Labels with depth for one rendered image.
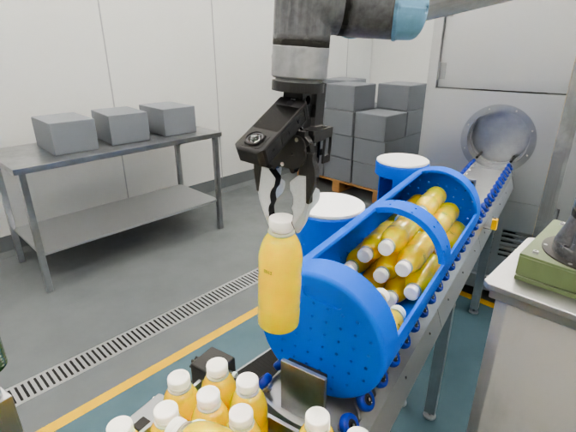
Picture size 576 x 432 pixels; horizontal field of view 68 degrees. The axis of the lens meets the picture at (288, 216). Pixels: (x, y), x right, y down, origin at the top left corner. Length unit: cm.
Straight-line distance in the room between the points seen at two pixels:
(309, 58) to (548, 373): 84
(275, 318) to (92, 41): 369
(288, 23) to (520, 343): 83
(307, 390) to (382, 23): 66
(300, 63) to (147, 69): 386
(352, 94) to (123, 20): 225
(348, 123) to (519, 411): 384
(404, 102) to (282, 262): 423
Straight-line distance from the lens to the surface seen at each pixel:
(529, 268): 106
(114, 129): 346
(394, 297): 118
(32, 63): 401
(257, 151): 52
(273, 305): 67
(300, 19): 57
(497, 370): 116
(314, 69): 57
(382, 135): 447
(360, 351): 85
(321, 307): 83
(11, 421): 91
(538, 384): 114
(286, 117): 56
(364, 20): 59
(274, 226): 62
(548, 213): 214
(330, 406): 98
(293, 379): 90
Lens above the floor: 164
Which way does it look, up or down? 23 degrees down
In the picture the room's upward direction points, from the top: straight up
